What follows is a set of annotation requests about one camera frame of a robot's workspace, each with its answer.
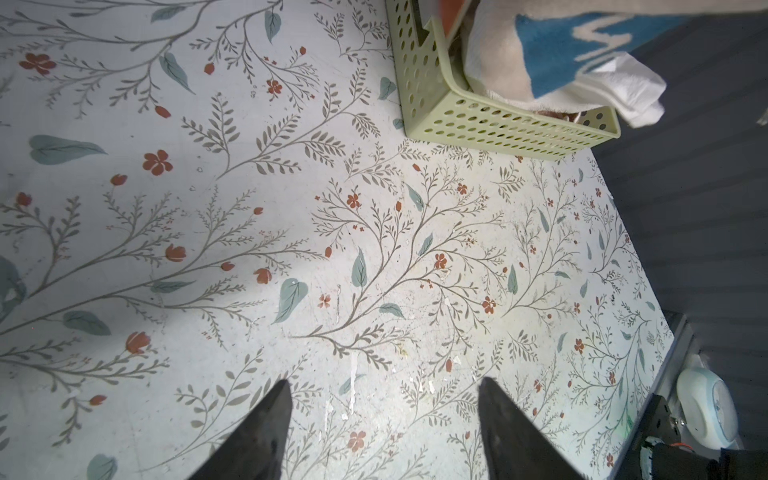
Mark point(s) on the green perforated plastic basket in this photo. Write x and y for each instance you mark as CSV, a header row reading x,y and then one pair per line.
x,y
436,108

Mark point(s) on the white round clock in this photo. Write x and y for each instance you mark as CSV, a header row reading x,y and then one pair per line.
x,y
707,406

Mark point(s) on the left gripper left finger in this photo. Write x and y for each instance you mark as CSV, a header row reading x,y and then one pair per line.
x,y
255,449

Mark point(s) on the orange towel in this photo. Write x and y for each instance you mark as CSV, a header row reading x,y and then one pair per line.
x,y
451,14

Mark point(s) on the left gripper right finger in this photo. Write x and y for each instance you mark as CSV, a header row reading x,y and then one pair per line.
x,y
514,448

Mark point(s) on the white towel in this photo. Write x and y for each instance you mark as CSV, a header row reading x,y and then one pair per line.
x,y
623,83

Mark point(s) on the blue beige Doraemon towel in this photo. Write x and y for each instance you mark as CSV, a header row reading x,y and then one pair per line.
x,y
521,51

